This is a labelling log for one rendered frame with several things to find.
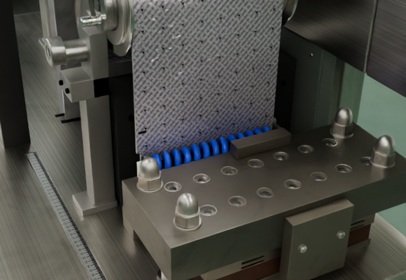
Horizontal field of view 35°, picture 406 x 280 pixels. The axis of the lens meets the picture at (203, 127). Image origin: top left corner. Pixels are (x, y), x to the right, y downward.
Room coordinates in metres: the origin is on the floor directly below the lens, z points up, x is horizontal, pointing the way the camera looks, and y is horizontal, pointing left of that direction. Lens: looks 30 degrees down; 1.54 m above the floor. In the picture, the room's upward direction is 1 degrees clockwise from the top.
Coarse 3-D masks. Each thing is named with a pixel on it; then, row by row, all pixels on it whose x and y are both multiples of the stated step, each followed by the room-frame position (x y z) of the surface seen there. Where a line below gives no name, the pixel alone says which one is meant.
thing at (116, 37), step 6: (120, 0) 0.79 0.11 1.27; (120, 6) 0.79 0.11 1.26; (120, 12) 0.79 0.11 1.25; (120, 18) 0.80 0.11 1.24; (120, 24) 0.80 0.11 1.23; (120, 30) 0.80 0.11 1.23; (108, 36) 0.84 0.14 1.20; (114, 36) 0.82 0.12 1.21; (120, 36) 0.80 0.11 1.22; (114, 42) 0.82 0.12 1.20; (120, 42) 0.81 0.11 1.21
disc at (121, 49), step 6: (126, 0) 0.78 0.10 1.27; (132, 0) 0.78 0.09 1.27; (126, 6) 0.79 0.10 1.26; (132, 6) 0.78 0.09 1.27; (126, 12) 0.79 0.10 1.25; (132, 12) 0.77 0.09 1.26; (126, 18) 0.79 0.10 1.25; (132, 18) 0.77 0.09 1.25; (126, 24) 0.79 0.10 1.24; (132, 24) 0.77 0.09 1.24; (114, 30) 0.83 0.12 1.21; (126, 30) 0.79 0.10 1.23; (132, 30) 0.78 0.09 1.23; (126, 36) 0.79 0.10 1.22; (132, 36) 0.78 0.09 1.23; (108, 42) 0.85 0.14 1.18; (126, 42) 0.79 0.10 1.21; (132, 42) 0.78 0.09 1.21; (114, 48) 0.83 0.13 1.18; (120, 48) 0.81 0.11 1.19; (126, 48) 0.79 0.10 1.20; (120, 54) 0.81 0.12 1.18
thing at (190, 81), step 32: (160, 32) 0.80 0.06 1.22; (192, 32) 0.83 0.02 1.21; (224, 32) 0.85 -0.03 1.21; (256, 32) 0.88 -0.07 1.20; (160, 64) 0.80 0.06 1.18; (192, 64) 0.83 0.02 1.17; (224, 64) 0.85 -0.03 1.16; (256, 64) 0.88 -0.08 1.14; (160, 96) 0.80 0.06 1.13; (192, 96) 0.83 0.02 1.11; (224, 96) 0.85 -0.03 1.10; (256, 96) 0.88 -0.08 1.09; (160, 128) 0.80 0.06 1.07; (192, 128) 0.83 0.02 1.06; (224, 128) 0.85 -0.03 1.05
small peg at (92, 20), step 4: (88, 16) 0.81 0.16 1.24; (92, 16) 0.81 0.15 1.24; (96, 16) 0.81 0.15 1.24; (100, 16) 0.81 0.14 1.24; (80, 20) 0.80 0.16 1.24; (84, 20) 0.80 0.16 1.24; (88, 20) 0.80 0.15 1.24; (92, 20) 0.81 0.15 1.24; (96, 20) 0.81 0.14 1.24; (100, 20) 0.81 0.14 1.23; (80, 24) 0.80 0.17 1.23; (84, 24) 0.80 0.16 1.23; (88, 24) 0.80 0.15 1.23; (92, 24) 0.81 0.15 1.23; (96, 24) 0.81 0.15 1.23; (100, 24) 0.81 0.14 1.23
